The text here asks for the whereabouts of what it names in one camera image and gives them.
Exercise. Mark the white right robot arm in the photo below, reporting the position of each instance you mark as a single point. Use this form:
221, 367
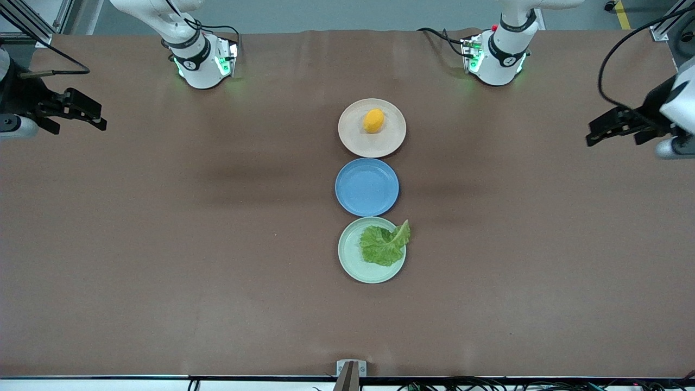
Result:
196, 70

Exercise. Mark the brown table mat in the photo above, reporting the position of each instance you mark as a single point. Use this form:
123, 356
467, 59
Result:
163, 271

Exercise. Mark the blue round plate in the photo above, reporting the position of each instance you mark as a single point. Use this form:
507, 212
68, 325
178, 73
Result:
366, 187

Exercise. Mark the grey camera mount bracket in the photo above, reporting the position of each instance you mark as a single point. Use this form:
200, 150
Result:
341, 368

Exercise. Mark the light green round plate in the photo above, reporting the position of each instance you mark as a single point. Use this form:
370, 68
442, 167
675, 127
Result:
353, 266

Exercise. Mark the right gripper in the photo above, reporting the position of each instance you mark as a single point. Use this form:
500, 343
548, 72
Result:
20, 98

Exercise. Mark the yellow lemon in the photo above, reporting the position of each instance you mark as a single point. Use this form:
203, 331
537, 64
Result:
373, 120

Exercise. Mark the aluminium frame profile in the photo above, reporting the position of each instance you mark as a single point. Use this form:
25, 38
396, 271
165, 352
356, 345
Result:
40, 35
665, 30

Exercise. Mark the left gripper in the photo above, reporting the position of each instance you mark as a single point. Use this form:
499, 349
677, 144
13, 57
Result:
653, 106

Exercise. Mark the green lettuce leaf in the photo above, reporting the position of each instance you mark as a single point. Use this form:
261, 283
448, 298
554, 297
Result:
383, 247

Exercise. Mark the beige round plate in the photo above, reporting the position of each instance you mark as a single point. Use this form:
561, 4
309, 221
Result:
355, 133

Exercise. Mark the black caster wheel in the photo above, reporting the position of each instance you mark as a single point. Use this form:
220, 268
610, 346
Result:
687, 37
610, 6

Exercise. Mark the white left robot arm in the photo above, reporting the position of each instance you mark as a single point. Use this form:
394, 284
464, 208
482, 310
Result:
499, 62

